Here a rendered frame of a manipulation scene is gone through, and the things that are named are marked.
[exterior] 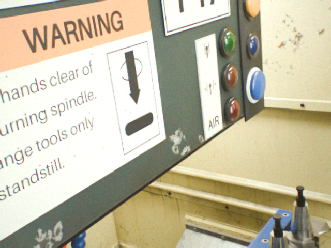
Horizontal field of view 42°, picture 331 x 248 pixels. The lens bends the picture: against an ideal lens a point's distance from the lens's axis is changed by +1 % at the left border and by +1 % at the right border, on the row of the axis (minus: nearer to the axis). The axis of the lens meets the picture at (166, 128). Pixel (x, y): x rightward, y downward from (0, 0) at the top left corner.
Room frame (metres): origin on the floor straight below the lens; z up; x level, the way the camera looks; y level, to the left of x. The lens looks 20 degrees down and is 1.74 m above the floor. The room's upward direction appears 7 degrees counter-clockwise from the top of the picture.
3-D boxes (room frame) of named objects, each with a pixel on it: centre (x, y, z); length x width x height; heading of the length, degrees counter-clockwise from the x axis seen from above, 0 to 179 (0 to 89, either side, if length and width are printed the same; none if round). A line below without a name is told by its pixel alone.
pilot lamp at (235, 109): (0.39, -0.06, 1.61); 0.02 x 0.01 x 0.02; 142
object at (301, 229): (0.73, -0.24, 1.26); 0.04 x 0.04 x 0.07
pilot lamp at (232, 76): (0.39, -0.06, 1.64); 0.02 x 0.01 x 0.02; 142
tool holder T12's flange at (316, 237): (0.73, -0.24, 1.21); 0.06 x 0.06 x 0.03
